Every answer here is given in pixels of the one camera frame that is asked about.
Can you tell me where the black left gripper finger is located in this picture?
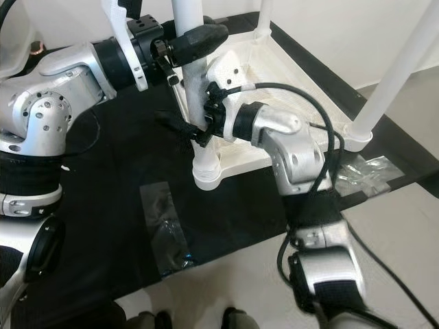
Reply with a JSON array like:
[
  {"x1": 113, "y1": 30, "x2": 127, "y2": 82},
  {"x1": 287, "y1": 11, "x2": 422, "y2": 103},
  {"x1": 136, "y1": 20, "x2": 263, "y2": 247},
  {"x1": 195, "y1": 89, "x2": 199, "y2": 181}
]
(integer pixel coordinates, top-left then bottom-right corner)
[{"x1": 168, "y1": 23, "x2": 230, "y2": 68}]

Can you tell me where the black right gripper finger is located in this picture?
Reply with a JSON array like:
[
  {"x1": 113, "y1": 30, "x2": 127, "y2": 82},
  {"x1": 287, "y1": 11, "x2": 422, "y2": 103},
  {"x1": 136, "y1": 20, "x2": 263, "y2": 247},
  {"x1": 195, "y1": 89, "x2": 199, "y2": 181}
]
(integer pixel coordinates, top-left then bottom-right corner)
[{"x1": 154, "y1": 110, "x2": 211, "y2": 149}]

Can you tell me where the white plastic table top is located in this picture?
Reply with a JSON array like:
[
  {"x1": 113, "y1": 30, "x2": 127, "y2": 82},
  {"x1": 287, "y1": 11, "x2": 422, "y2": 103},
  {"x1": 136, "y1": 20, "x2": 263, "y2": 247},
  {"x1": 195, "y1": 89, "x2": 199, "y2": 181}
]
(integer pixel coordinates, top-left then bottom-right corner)
[{"x1": 174, "y1": 10, "x2": 375, "y2": 193}]

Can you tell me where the clear plastic bag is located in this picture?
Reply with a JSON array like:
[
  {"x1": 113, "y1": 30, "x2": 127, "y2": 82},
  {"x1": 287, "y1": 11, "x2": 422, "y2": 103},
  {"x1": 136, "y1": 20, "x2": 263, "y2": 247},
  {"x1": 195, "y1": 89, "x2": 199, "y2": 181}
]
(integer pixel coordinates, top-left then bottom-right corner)
[
  {"x1": 333, "y1": 154, "x2": 407, "y2": 201},
  {"x1": 141, "y1": 182, "x2": 197, "y2": 278}
]

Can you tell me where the black tablecloth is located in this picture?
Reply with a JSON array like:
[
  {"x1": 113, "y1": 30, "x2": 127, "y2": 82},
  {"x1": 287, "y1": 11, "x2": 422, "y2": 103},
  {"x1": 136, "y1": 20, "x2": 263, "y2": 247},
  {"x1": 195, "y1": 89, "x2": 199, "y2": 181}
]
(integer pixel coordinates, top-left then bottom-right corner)
[{"x1": 0, "y1": 14, "x2": 439, "y2": 329}]

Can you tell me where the green lidded clear box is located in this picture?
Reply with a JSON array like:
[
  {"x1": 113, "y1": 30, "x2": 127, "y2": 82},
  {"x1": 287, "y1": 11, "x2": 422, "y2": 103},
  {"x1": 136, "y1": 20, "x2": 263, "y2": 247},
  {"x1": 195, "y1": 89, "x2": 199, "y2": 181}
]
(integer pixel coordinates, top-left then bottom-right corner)
[{"x1": 0, "y1": 0, "x2": 43, "y2": 80}]

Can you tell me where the black left robot foot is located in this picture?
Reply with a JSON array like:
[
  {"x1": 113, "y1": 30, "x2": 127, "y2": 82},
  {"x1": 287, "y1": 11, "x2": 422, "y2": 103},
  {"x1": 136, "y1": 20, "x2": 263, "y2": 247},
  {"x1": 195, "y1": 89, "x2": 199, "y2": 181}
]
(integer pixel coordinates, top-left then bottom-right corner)
[{"x1": 130, "y1": 310, "x2": 174, "y2": 329}]

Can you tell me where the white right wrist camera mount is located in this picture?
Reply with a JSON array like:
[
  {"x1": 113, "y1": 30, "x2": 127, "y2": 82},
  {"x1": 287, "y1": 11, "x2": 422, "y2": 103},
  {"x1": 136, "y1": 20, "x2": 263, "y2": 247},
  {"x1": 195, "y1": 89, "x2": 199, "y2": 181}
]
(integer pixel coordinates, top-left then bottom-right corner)
[{"x1": 206, "y1": 48, "x2": 258, "y2": 98}]

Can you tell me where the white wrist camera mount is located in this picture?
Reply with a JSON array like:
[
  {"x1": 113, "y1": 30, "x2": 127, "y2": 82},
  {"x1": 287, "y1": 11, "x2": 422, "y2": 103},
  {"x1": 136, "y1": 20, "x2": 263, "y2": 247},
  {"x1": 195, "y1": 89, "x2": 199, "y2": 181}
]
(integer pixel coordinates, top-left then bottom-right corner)
[
  {"x1": 99, "y1": 0, "x2": 145, "y2": 91},
  {"x1": 206, "y1": 48, "x2": 258, "y2": 98}
]

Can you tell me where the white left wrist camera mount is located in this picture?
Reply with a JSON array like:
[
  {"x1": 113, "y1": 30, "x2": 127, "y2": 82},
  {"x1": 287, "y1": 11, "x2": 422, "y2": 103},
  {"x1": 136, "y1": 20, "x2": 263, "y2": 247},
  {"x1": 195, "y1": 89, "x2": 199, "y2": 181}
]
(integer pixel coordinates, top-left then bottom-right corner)
[{"x1": 99, "y1": 0, "x2": 145, "y2": 91}]

